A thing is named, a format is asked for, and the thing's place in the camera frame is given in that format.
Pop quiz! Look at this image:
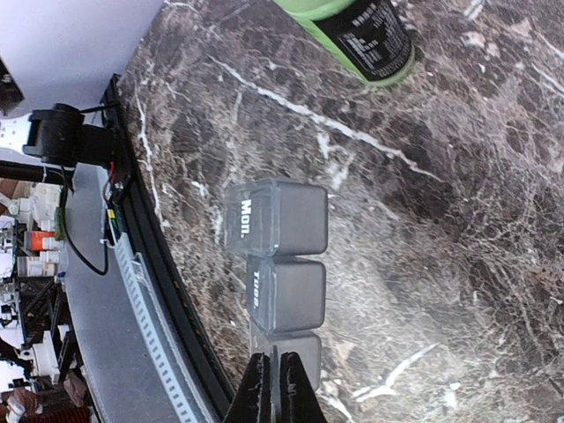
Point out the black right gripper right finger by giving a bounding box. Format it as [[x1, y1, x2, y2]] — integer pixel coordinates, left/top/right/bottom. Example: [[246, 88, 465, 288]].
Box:
[[279, 352, 327, 423]]

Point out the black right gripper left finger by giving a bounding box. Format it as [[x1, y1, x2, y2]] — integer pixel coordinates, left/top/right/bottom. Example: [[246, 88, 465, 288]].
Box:
[[223, 352, 271, 423]]

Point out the clear pill bottle green label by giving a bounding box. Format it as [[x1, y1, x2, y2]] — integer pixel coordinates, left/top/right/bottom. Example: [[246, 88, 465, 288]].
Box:
[[276, 0, 415, 87]]

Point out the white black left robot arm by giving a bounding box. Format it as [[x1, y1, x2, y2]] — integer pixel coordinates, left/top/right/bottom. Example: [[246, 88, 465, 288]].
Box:
[[1, 103, 118, 186]]

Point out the orange white pill bottle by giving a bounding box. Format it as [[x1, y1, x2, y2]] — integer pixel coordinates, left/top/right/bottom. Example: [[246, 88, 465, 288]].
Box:
[[24, 231, 62, 252]]

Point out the white slotted cable duct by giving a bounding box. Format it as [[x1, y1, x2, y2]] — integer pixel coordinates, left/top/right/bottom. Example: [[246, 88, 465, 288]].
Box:
[[114, 233, 219, 422]]

